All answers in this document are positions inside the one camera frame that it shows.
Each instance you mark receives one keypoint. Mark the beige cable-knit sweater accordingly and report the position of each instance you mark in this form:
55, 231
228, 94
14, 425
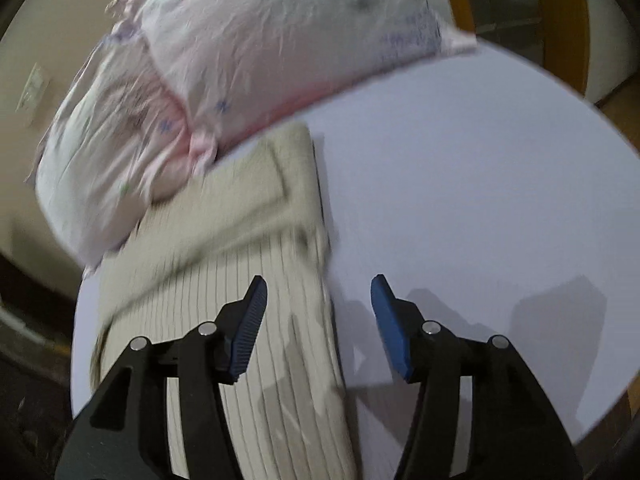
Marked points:
258, 215

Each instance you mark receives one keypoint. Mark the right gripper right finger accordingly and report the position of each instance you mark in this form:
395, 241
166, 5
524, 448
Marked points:
515, 431

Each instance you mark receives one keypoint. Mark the white wall switch plate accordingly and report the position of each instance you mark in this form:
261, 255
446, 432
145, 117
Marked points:
34, 89

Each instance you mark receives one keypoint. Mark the lavender bed sheet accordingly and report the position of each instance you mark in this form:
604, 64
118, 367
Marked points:
496, 201

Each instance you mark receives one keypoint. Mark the pink floral pillow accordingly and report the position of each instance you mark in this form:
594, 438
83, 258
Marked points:
178, 82

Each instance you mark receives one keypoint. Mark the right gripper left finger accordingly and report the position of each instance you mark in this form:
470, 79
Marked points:
122, 433

